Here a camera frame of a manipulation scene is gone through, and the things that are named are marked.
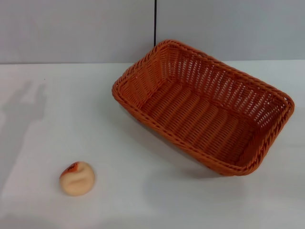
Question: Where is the orange woven wicker basket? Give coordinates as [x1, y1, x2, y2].
[111, 39, 295, 177]

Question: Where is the peach toy with red patch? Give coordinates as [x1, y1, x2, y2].
[59, 161, 97, 197]

